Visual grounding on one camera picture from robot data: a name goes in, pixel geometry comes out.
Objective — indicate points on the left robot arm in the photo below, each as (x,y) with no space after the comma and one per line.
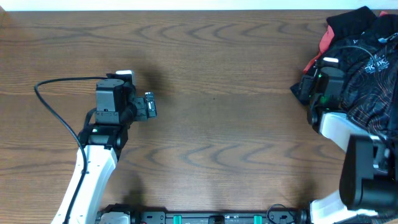
(104,134)

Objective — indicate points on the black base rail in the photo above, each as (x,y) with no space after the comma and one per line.
(276,214)

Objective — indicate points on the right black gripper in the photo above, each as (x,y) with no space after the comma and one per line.
(305,83)

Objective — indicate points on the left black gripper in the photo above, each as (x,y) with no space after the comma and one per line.
(141,113)

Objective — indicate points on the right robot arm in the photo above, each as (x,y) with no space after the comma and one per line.
(368,184)

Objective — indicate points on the black orange-patterned jersey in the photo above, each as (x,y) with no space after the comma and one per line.
(369,60)

